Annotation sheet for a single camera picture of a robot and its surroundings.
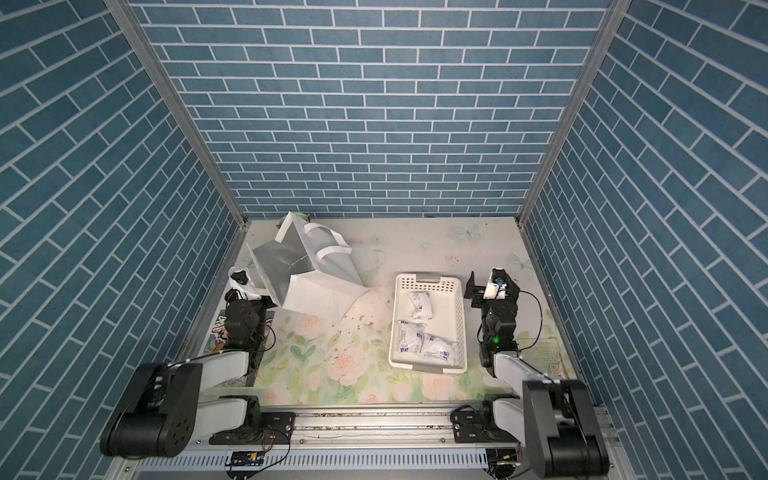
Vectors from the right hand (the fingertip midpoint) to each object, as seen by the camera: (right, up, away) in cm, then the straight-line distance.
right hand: (493, 276), depth 85 cm
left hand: (-65, 0, 0) cm, 65 cm away
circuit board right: (-2, -41, -15) cm, 44 cm away
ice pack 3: (-16, -20, -1) cm, 26 cm away
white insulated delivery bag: (-59, +1, +17) cm, 61 cm away
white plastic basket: (-18, -15, +6) cm, 25 cm away
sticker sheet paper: (+15, -23, +2) cm, 28 cm away
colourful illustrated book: (-81, -19, +3) cm, 83 cm away
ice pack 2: (-24, -18, +1) cm, 30 cm away
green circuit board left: (-64, -43, -13) cm, 78 cm away
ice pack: (-19, -11, +6) cm, 23 cm away
